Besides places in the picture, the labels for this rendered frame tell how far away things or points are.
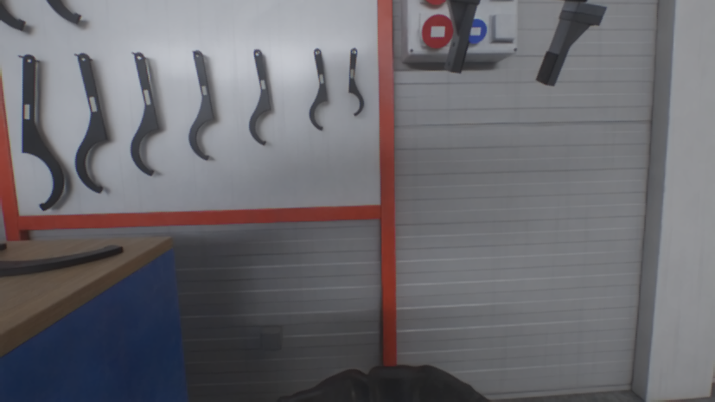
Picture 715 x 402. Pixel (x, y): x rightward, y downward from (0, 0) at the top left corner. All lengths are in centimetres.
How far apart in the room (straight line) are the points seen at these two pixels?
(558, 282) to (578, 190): 39
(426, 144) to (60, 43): 139
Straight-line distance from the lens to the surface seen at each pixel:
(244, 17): 144
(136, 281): 74
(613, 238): 181
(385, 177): 133
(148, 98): 146
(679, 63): 183
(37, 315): 58
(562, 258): 171
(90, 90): 157
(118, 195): 158
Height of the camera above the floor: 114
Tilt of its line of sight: 6 degrees down
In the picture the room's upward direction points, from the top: 1 degrees counter-clockwise
